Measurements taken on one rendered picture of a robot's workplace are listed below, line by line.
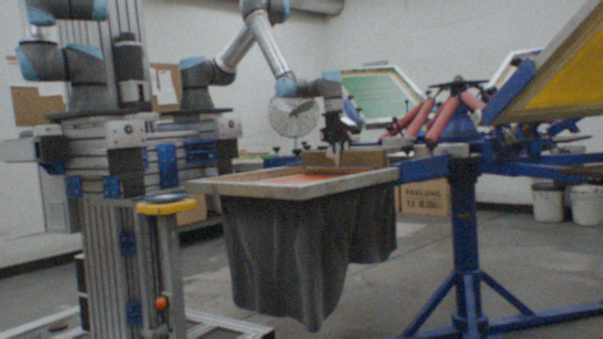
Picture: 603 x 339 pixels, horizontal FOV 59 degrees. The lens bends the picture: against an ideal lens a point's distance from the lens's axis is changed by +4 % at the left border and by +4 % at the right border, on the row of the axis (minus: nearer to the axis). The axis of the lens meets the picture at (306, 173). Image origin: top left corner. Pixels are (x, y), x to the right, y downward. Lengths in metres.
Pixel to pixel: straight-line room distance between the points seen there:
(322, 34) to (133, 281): 5.90
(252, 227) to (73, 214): 0.94
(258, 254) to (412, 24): 5.41
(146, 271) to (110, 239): 0.20
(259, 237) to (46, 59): 0.92
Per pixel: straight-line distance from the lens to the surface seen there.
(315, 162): 2.05
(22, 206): 5.34
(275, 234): 1.67
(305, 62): 7.38
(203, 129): 2.23
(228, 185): 1.66
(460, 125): 2.68
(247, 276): 1.85
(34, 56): 1.99
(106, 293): 2.39
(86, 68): 2.00
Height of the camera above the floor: 1.16
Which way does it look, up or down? 5 degrees down
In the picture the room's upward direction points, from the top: 4 degrees counter-clockwise
